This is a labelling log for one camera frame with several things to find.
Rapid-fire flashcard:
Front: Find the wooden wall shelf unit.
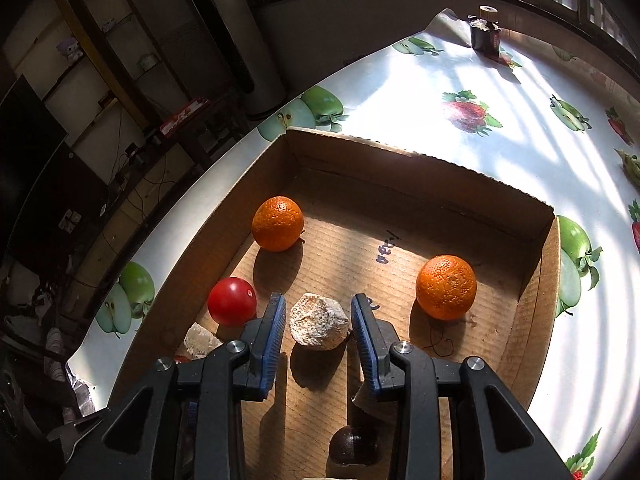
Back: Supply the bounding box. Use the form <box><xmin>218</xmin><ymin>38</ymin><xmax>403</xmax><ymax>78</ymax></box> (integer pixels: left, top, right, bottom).
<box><xmin>0</xmin><ymin>0</ymin><xmax>241</xmax><ymax>271</ymax></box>

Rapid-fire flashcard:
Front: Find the black television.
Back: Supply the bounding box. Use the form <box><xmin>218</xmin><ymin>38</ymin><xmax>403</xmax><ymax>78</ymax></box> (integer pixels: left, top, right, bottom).
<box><xmin>0</xmin><ymin>75</ymin><xmax>68</xmax><ymax>201</ymax></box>

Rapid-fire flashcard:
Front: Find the red cherry tomato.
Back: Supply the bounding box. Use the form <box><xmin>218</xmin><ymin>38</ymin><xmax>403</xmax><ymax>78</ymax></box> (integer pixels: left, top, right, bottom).
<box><xmin>207</xmin><ymin>277</ymin><xmax>258</xmax><ymax>327</ymax></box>

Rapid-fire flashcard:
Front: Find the round beige chunk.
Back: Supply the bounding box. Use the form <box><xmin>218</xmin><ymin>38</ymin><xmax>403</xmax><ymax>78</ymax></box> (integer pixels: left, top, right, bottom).
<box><xmin>289</xmin><ymin>292</ymin><xmax>351</xmax><ymax>351</ymax></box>

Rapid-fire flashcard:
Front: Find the green leafy vegetable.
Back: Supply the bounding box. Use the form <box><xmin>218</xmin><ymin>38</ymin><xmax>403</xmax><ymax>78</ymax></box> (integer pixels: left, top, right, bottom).
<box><xmin>616</xmin><ymin>149</ymin><xmax>640</xmax><ymax>187</ymax></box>

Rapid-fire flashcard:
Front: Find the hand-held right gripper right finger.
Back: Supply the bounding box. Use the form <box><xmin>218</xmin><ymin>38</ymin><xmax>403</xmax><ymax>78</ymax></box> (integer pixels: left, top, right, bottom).
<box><xmin>351</xmin><ymin>294</ymin><xmax>573</xmax><ymax>480</ymax></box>

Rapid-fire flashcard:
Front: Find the small orange mandarin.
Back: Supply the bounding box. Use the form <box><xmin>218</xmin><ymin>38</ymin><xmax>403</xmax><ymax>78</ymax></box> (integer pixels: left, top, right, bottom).
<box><xmin>251</xmin><ymin>196</ymin><xmax>305</xmax><ymax>253</ymax></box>

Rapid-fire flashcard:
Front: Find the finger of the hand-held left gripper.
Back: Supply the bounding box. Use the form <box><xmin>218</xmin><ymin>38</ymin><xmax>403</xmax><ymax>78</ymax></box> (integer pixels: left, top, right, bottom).
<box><xmin>47</xmin><ymin>407</ymin><xmax>113</xmax><ymax>463</ymax></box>

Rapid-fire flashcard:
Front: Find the dark red jar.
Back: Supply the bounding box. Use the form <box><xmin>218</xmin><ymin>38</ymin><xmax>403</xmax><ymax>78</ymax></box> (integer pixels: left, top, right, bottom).
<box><xmin>469</xmin><ymin>5</ymin><xmax>502</xmax><ymax>63</ymax></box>

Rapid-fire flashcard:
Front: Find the brown cardboard box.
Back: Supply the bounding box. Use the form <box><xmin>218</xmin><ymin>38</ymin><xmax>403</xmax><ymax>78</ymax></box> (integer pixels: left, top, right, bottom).
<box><xmin>107</xmin><ymin>127</ymin><xmax>561</xmax><ymax>480</ymax></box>

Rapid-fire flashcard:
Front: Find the small plush toy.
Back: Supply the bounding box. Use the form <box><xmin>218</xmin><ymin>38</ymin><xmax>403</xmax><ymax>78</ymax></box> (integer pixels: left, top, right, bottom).
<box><xmin>56</xmin><ymin>37</ymin><xmax>85</xmax><ymax>63</ymax></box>

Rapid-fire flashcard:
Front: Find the angular beige chunk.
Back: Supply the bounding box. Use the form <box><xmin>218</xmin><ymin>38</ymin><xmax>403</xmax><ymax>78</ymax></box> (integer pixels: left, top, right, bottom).
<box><xmin>183</xmin><ymin>322</ymin><xmax>224</xmax><ymax>360</ymax></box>

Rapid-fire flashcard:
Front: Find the white standing air conditioner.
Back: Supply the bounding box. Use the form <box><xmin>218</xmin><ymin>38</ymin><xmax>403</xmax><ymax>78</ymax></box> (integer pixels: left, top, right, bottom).
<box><xmin>170</xmin><ymin>0</ymin><xmax>287</xmax><ymax>116</ymax></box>

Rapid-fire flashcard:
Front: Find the dark dried date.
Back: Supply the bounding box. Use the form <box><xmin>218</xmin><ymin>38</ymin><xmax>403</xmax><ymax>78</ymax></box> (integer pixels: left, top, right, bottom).
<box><xmin>328</xmin><ymin>425</ymin><xmax>383</xmax><ymax>467</ymax></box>

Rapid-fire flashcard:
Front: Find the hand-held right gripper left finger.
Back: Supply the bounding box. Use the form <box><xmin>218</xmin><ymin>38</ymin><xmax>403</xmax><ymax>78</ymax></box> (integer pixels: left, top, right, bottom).
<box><xmin>60</xmin><ymin>294</ymin><xmax>287</xmax><ymax>480</ymax></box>

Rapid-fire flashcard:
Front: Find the red flat box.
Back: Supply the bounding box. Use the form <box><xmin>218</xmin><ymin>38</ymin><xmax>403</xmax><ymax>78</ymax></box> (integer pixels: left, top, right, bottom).
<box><xmin>159</xmin><ymin>97</ymin><xmax>211</xmax><ymax>136</ymax></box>

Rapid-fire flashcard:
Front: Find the fruit print tablecloth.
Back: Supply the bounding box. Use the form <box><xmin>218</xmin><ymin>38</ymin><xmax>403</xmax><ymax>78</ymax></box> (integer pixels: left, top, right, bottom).
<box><xmin>65</xmin><ymin>7</ymin><xmax>640</xmax><ymax>480</ymax></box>

